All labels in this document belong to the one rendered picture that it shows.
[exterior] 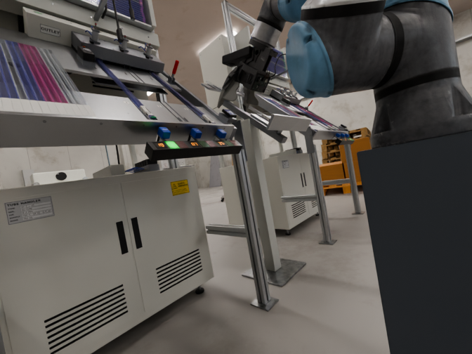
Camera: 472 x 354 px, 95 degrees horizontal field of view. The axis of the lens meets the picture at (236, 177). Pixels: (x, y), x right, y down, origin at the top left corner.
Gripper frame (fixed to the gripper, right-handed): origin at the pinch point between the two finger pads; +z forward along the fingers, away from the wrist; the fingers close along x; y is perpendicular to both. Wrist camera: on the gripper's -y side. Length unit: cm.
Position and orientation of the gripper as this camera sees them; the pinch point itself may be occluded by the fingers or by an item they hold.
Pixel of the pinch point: (231, 107)
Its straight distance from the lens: 75.2
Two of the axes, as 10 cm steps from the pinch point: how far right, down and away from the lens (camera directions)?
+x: 6.8, -1.3, 7.2
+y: 6.3, 6.1, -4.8
